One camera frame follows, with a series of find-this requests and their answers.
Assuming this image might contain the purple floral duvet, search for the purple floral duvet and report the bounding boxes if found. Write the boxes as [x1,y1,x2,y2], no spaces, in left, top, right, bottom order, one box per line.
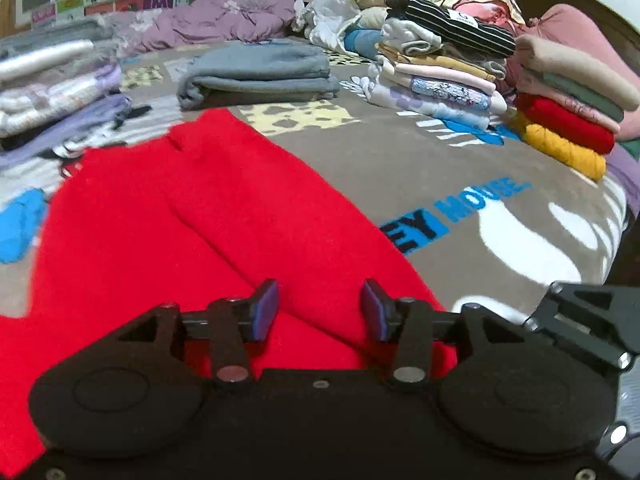
[107,0,298,58]

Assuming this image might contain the grey folded garment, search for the grey folded garment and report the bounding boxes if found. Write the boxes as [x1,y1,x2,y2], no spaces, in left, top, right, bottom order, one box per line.
[176,40,342,111]

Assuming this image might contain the red knit folded sweater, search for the red knit folded sweater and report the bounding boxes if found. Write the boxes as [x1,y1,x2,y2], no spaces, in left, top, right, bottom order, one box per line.
[515,94,617,156]

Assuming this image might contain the red sweater with green patch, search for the red sweater with green patch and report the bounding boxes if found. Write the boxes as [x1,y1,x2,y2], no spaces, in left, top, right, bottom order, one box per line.
[0,107,458,478]

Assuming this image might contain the stack of pastel folded clothes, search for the stack of pastel folded clothes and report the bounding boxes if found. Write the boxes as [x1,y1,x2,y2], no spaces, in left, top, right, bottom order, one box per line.
[361,15,508,131]

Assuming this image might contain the mauve folded garment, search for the mauve folded garment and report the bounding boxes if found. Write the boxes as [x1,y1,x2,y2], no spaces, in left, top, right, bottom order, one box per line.
[605,142,640,216]

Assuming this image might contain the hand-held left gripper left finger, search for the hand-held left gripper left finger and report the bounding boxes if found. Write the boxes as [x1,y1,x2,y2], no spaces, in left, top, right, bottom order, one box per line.
[117,279,280,391]

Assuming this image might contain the green folded garment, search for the green folded garment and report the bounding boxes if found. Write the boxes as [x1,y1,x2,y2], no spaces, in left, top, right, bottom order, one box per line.
[542,72,626,123]

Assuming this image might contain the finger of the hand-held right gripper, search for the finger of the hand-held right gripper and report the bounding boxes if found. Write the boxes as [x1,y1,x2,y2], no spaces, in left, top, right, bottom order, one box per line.
[525,282,640,372]

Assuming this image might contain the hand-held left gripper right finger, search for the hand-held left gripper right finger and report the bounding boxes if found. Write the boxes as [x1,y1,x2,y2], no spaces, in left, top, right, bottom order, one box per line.
[361,279,526,391]

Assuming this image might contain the blue and white cloth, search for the blue and white cloth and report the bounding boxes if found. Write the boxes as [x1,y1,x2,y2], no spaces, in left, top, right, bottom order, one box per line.
[344,27,388,61]

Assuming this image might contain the pink floral quilt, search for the pink floral quilt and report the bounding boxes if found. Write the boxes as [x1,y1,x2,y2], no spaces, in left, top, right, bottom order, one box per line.
[455,0,523,28]

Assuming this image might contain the pale pink folded garment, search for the pale pink folded garment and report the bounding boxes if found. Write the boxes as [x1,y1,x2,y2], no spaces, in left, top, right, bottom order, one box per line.
[517,87,623,133]

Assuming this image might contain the black striped folded garment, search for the black striped folded garment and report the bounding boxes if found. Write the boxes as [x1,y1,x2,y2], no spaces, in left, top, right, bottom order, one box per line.
[384,0,517,58]

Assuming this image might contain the stack of grey lilac clothes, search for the stack of grey lilac clothes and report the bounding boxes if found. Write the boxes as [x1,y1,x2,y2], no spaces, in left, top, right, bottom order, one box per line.
[0,20,133,171]

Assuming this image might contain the beige folded sweater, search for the beige folded sweater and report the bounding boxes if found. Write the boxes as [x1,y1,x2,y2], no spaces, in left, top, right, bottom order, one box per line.
[514,34,640,111]

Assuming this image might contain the printed cartoon blanket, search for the printed cartoon blanket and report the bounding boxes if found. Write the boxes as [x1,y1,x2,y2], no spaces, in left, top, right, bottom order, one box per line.
[0,40,631,321]

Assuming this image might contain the white quilt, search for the white quilt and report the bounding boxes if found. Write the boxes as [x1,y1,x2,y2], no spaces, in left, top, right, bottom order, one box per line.
[292,0,396,53]

